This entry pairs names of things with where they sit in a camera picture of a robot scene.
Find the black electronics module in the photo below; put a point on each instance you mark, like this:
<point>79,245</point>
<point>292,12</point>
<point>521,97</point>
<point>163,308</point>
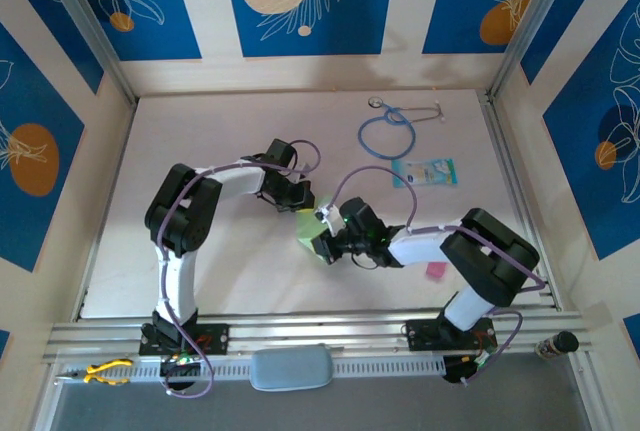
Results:
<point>455,373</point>
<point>175,368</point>

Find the aluminium frame post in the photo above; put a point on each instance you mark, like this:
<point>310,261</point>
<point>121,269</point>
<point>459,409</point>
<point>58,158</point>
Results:
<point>95,41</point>
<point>520,36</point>

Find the light blue wipes packet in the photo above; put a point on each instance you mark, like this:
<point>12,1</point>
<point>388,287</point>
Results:
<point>430,173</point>

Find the blue stethoscope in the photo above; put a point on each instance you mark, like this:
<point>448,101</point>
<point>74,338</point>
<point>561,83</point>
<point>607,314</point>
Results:
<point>375,101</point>

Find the pink plastic case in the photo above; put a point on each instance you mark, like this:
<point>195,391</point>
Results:
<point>436,271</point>

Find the small dark capped bottle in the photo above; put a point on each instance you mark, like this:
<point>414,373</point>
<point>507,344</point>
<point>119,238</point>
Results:
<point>565,342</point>

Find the grey blue pouch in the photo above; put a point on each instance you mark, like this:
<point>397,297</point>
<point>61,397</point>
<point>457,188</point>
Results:
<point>292,368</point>

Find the light green paper sheet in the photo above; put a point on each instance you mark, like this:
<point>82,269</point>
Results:
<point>307,231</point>

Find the grey metal panel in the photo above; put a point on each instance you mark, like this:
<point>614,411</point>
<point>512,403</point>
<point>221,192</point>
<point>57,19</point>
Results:
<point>350,411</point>

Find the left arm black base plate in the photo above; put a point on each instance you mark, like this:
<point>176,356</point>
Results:
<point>215,338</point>

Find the aluminium mounting rail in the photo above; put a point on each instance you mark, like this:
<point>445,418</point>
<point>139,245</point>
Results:
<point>310,331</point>

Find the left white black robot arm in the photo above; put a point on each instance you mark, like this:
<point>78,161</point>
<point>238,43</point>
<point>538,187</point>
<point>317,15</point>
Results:
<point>235,183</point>

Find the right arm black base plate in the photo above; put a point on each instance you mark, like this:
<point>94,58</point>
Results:
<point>425,335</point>

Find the aluminium side rail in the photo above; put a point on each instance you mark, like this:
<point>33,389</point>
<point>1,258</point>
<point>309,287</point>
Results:
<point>500,141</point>

